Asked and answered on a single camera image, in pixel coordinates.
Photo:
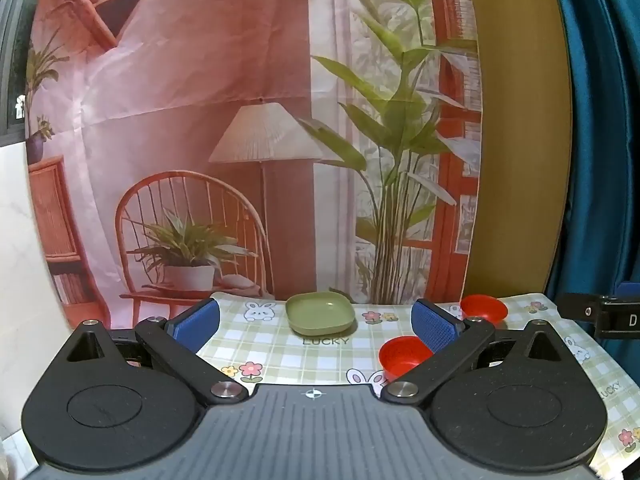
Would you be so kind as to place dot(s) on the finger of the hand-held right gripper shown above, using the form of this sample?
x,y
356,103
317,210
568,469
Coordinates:
x,y
577,306
630,291

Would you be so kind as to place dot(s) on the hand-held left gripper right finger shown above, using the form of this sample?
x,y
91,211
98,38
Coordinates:
x,y
434,327

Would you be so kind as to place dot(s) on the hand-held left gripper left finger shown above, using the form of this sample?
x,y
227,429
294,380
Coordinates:
x,y
196,321

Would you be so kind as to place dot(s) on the red plastic bowl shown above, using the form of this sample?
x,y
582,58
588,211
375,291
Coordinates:
x,y
400,357
485,307

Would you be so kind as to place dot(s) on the green square plate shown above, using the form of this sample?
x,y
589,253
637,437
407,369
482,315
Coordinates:
x,y
320,312

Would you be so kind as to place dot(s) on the checked bunny print tablecloth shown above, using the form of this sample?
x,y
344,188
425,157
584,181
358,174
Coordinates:
x,y
300,360

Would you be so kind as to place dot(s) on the blue curtain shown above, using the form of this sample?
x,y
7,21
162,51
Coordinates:
x,y
605,110

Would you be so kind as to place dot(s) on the printed room scene backdrop cloth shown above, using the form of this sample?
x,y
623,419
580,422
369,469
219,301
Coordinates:
x,y
200,85

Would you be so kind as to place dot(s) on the dark window frame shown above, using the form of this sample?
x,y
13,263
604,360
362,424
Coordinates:
x,y
15,50

